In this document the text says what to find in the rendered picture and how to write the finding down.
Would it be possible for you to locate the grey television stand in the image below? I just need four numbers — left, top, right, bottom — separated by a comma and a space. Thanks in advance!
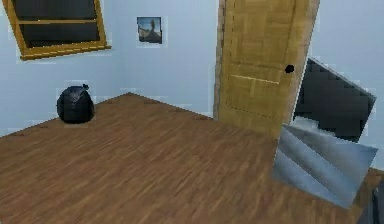
271, 124, 379, 210

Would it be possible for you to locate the black television set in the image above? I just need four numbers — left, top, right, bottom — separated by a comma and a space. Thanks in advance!
293, 57, 378, 143

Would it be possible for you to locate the wooden room door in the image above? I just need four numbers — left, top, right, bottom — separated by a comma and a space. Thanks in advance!
213, 0, 321, 138

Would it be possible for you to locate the black garbage bag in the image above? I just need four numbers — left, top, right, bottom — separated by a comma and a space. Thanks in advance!
56, 84, 96, 125

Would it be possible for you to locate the wooden framed window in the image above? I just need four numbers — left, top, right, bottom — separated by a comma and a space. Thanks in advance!
2, 0, 112, 62

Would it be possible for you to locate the small framed wall picture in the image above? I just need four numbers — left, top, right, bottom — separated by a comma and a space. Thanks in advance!
136, 16, 163, 45

